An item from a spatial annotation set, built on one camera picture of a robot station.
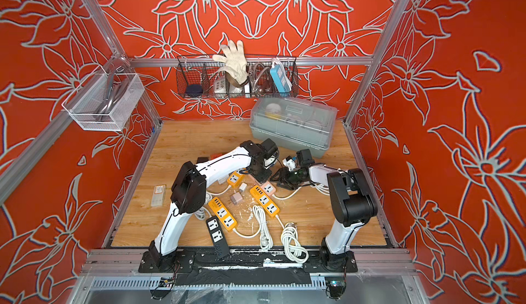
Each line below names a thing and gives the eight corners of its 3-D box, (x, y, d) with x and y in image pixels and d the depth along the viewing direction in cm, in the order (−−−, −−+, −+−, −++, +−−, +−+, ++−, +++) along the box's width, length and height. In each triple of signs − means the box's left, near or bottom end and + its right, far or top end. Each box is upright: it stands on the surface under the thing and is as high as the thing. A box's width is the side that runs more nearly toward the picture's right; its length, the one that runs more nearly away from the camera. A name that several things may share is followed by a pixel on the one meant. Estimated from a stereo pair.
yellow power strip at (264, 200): (273, 218, 84) (273, 217, 82) (248, 192, 92) (248, 190, 90) (280, 211, 86) (281, 209, 84) (256, 185, 94) (256, 183, 92)
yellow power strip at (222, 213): (230, 231, 81) (229, 229, 79) (208, 203, 89) (207, 201, 87) (238, 224, 83) (237, 222, 81) (216, 197, 91) (215, 195, 89)
